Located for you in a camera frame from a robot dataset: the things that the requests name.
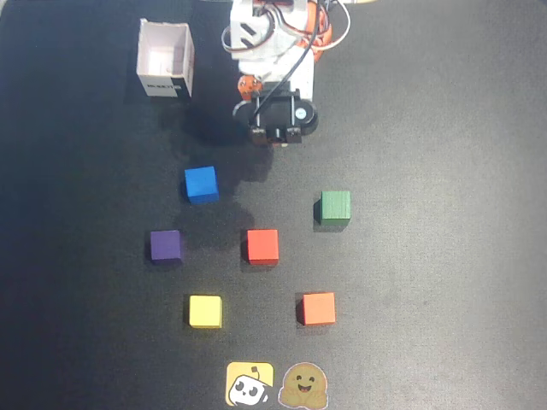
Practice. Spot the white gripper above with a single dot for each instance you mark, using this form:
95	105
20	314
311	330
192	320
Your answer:
247	86

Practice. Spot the green wooden cube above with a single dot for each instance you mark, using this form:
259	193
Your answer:
336	207

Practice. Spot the white and orange robot arm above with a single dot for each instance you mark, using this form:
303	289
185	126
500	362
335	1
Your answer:
252	25

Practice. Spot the blue wooden cube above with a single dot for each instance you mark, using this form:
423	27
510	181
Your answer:
201	183

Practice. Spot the red wooden cube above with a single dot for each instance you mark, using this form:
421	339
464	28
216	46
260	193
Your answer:
262	246

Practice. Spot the purple wooden cube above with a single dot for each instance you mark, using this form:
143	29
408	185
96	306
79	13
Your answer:
166	245

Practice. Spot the orange wooden cube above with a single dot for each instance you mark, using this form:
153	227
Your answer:
318	308

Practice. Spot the yellow wooden cube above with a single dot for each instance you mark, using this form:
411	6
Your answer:
205	311

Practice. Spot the open white cardboard box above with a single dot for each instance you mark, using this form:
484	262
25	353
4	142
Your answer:
164	51

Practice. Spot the black table mat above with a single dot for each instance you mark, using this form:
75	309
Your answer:
427	213

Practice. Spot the yellow robot face sticker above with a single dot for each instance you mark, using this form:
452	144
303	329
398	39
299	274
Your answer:
249	384

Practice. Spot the hugging face emoji sticker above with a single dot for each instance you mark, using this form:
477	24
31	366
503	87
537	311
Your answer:
303	384

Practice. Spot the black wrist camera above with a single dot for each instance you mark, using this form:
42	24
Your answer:
278	115

